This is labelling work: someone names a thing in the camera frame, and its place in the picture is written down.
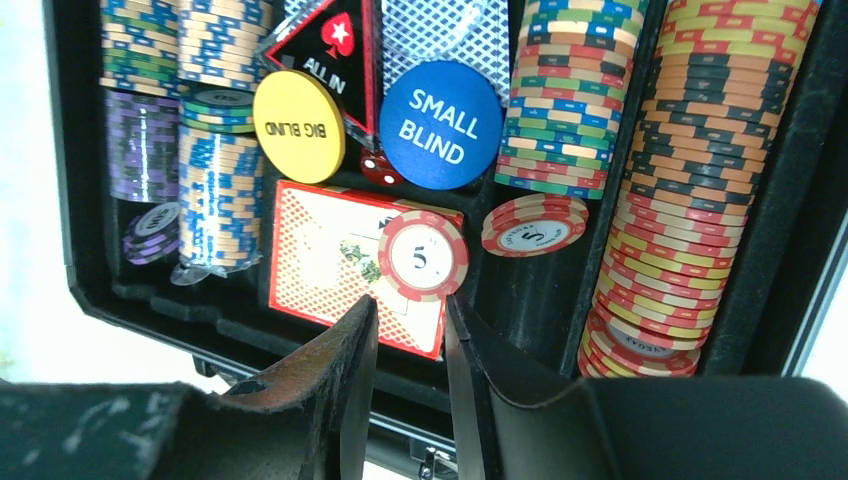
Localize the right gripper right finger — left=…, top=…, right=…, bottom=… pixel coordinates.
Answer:
left=445, top=296, right=597, bottom=479

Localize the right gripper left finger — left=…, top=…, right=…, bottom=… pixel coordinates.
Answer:
left=152, top=295, right=378, bottom=479

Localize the red playing card box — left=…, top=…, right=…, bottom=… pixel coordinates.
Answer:
left=268, top=180, right=444, bottom=360

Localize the red white chip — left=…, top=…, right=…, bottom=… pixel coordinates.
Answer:
left=481, top=207, right=589, bottom=258
left=485, top=193, right=589, bottom=223
left=377, top=210, right=470, bottom=302

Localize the black poker set case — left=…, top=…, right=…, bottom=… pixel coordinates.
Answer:
left=42, top=0, right=848, bottom=480

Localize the yellow round button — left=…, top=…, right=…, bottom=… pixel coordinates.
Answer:
left=253, top=70, right=346, bottom=184

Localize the blue round button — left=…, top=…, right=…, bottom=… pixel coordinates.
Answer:
left=379, top=61, right=504, bottom=190

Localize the red black triangle marker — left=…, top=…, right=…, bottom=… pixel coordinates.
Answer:
left=255, top=0, right=383, bottom=150

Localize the red white chip in case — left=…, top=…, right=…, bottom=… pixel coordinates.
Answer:
left=485, top=193, right=589, bottom=223

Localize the purple chip row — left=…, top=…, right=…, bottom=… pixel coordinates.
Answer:
left=104, top=89, right=180, bottom=265

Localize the green multicolour chip row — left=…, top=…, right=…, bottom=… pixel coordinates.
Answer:
left=494, top=0, right=648, bottom=200

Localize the blue backed card deck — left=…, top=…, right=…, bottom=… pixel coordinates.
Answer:
left=381, top=0, right=511, bottom=104

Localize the green blue chip row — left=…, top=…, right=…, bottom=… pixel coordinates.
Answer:
left=99, top=0, right=186, bottom=99

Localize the orange red chip row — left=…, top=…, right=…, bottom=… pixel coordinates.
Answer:
left=576, top=1, right=821, bottom=377

